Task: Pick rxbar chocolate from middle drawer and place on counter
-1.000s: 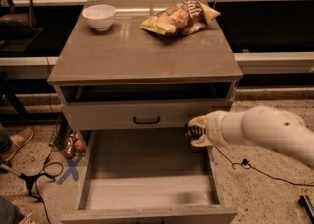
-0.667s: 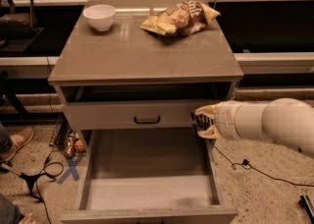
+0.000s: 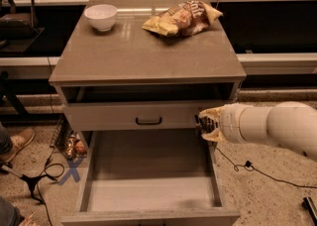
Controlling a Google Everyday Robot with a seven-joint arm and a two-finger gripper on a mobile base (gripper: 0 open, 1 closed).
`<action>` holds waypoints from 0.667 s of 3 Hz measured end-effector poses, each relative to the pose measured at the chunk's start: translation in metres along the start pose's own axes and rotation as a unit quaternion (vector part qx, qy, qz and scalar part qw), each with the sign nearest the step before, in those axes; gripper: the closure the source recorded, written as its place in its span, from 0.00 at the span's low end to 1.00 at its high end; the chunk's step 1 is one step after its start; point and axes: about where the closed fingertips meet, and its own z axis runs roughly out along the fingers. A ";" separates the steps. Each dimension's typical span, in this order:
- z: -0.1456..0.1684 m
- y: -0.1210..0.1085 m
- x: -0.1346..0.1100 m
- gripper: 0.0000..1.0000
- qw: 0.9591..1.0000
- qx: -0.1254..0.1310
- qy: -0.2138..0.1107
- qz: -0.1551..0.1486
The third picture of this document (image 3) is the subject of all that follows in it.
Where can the tan shoe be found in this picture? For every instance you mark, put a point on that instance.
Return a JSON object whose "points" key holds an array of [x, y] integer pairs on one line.
{"points": [[12, 145]]}

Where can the black object floor right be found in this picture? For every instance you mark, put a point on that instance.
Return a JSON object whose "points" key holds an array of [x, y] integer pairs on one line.
{"points": [[309, 205]]}

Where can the white ceramic bowl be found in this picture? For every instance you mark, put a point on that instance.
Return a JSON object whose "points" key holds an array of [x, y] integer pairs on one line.
{"points": [[101, 17]]}

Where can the closed top drawer black handle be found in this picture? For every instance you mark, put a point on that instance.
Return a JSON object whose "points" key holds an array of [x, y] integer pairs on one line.
{"points": [[135, 115]]}

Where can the yellow brown chip bag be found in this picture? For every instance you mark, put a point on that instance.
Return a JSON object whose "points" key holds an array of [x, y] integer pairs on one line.
{"points": [[183, 20]]}

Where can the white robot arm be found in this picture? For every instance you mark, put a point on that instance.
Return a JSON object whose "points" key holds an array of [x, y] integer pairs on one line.
{"points": [[289, 125]]}

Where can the black tripod leg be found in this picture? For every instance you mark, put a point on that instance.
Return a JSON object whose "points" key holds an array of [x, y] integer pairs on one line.
{"points": [[30, 181]]}

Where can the open middle drawer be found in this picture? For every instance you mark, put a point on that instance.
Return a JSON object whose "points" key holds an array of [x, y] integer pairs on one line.
{"points": [[150, 178]]}

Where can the wire basket with snacks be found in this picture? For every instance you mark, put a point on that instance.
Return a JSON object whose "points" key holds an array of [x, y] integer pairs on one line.
{"points": [[67, 141]]}

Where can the dark rxbar chocolate bar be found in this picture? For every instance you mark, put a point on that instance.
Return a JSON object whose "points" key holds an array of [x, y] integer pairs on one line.
{"points": [[206, 125]]}

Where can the dark chair left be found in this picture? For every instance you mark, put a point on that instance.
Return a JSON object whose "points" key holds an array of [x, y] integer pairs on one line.
{"points": [[18, 30]]}

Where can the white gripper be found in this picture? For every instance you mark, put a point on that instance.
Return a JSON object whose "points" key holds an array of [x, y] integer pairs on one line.
{"points": [[230, 123]]}

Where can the grey drawer cabinet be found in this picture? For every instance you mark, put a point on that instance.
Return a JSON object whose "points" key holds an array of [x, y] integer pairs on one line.
{"points": [[129, 64]]}

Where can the blue tape cross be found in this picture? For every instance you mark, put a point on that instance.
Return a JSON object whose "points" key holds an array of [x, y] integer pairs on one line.
{"points": [[72, 171]]}

